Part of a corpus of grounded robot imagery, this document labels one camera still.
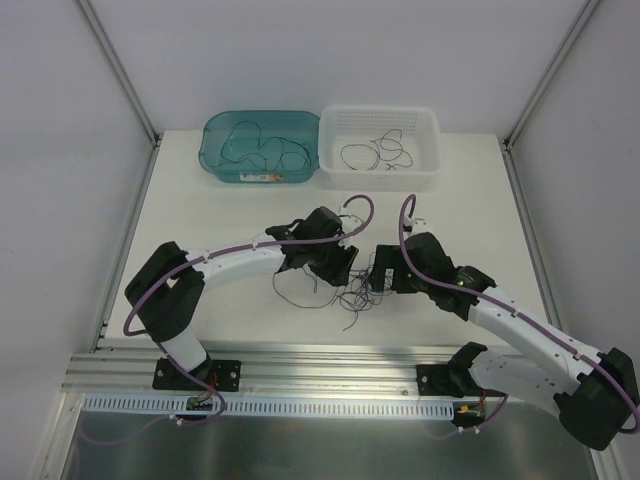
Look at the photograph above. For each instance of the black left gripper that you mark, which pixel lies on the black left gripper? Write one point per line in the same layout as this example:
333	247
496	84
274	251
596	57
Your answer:
338	263

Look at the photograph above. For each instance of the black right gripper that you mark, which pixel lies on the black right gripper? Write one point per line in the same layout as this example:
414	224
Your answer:
388	270

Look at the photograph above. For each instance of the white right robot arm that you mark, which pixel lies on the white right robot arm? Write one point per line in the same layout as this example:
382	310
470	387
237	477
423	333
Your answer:
593	394

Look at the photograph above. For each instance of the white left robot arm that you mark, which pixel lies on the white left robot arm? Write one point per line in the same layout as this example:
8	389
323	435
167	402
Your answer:
165	292

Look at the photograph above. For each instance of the white perforated plastic basket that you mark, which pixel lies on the white perforated plastic basket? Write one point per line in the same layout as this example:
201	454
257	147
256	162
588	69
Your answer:
380	148

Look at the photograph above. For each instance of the teal plastic basin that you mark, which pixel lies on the teal plastic basin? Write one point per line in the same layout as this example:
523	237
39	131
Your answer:
261	146

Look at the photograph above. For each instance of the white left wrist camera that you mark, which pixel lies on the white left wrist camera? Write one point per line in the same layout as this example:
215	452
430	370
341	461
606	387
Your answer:
350	222

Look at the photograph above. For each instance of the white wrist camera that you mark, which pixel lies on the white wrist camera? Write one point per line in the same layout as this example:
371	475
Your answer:
350	222
414	226

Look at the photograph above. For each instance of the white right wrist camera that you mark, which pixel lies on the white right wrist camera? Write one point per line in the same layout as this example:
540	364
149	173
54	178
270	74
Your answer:
414	226

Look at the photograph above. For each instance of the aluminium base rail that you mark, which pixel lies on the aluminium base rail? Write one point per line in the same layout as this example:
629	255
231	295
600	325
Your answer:
280	370

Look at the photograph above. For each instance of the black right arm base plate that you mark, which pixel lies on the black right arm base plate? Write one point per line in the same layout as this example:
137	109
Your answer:
445	380

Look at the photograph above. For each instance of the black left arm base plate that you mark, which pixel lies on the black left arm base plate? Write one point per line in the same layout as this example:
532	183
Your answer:
223	375

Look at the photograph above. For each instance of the white slotted cable duct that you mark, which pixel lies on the white slotted cable duct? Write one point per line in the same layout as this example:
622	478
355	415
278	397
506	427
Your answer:
270	407

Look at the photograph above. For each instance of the aluminium frame post left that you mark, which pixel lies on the aluminium frame post left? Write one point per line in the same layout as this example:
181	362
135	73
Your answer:
100	35

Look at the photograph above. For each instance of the aluminium frame post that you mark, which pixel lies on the aluminium frame post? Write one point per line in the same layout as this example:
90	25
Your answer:
569	41
100	35

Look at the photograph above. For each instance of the aluminium frame post right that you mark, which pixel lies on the aluminium frame post right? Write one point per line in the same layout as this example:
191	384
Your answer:
569	41

